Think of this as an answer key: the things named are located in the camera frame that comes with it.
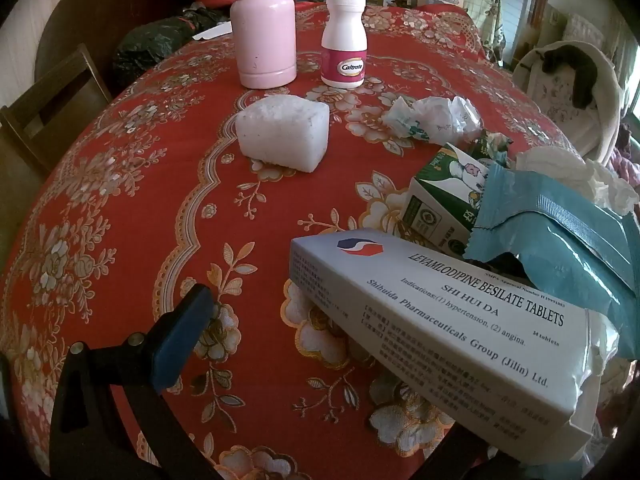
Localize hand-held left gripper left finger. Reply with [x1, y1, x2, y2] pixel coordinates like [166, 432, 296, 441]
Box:
[50, 284, 216, 480]

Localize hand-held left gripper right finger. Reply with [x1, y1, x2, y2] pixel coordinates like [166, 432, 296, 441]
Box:
[422, 422, 496, 480]

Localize white medicine box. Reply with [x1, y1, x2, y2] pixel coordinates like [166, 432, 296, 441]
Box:
[290, 228, 621, 461]

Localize green white drink carton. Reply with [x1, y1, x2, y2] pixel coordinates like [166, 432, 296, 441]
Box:
[400, 142, 493, 256]

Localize clear plastic wrapper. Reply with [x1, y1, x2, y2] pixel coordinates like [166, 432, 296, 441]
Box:
[382, 95, 483, 143]

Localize red floral tablecloth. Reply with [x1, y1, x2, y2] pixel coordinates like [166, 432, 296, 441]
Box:
[0, 2, 640, 480]

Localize white foam block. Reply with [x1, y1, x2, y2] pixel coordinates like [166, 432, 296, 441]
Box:
[235, 97, 331, 173]

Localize teal foil packet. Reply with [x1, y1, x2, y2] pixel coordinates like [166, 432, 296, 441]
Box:
[465, 162, 640, 346]

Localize wooden chair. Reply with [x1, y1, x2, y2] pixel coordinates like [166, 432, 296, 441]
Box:
[0, 42, 113, 201]

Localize black plastic bag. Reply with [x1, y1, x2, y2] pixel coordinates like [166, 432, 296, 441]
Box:
[112, 7, 231, 83]

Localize white crumpled tissue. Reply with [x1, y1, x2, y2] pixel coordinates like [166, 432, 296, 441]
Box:
[515, 147, 640, 216]

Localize white paper sheet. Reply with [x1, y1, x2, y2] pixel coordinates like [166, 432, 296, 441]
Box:
[192, 22, 233, 41]

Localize pink thermos bottle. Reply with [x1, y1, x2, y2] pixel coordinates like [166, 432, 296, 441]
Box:
[229, 0, 297, 88]

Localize round brown tabletop board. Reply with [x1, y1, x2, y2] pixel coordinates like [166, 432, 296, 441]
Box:
[35, 0, 236, 81]

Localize white pill bottle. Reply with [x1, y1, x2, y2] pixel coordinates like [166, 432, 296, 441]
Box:
[320, 0, 368, 87]

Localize white coat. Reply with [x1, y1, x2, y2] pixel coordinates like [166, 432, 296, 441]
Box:
[512, 40, 631, 161]

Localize black cloth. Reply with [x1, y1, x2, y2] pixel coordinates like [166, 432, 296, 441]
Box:
[542, 45, 601, 108]

